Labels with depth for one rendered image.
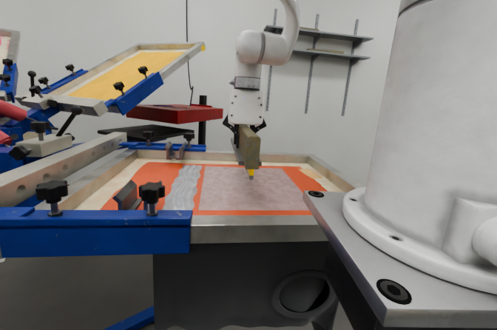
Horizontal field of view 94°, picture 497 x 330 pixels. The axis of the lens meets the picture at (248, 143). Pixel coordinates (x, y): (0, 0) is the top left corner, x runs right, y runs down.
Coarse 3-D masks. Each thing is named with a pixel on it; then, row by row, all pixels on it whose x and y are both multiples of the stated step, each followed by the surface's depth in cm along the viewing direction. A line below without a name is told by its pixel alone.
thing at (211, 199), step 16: (208, 192) 65; (224, 192) 65; (240, 192) 66; (256, 192) 67; (272, 192) 68; (288, 192) 69; (112, 208) 53; (160, 208) 54; (208, 208) 56; (224, 208) 56; (240, 208) 57; (256, 208) 58; (272, 208) 58; (288, 208) 59; (304, 208) 59
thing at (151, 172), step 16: (144, 176) 73; (160, 176) 74; (176, 176) 75; (208, 176) 77; (224, 176) 78; (240, 176) 79; (256, 176) 81; (272, 176) 82; (288, 176) 83; (304, 176) 84
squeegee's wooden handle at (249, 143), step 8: (240, 128) 66; (248, 128) 64; (240, 136) 64; (248, 136) 51; (256, 136) 51; (240, 144) 63; (248, 144) 50; (256, 144) 51; (240, 152) 62; (248, 152) 51; (256, 152) 51; (248, 160) 51; (256, 160) 51; (248, 168) 52; (256, 168) 52
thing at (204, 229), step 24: (96, 168) 67; (120, 168) 75; (72, 192) 51; (192, 216) 45; (216, 216) 46; (240, 216) 46; (264, 216) 47; (288, 216) 48; (312, 216) 49; (192, 240) 43; (216, 240) 43; (240, 240) 44; (264, 240) 45; (288, 240) 45; (312, 240) 46
